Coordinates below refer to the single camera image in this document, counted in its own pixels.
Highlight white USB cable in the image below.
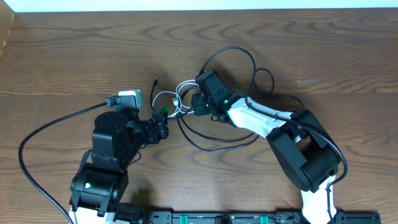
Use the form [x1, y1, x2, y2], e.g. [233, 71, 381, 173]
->
[151, 80, 200, 119]

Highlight black USB cable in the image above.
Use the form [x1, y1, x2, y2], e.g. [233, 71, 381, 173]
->
[149, 76, 261, 152]

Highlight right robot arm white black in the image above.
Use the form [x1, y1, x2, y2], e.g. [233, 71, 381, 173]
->
[192, 70, 344, 223]

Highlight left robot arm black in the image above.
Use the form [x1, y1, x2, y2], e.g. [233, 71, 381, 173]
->
[69, 95, 169, 223]

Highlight right camera cable black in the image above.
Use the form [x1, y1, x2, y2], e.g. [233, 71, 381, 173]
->
[197, 45, 348, 224]

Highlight camera cable black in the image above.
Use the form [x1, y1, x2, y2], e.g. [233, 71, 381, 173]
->
[18, 103, 107, 224]
[197, 45, 348, 224]

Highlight left camera cable black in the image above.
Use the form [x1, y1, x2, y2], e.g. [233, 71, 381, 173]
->
[18, 103, 107, 224]

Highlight black base rail green clamps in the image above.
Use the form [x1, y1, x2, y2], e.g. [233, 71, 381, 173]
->
[118, 203, 382, 224]

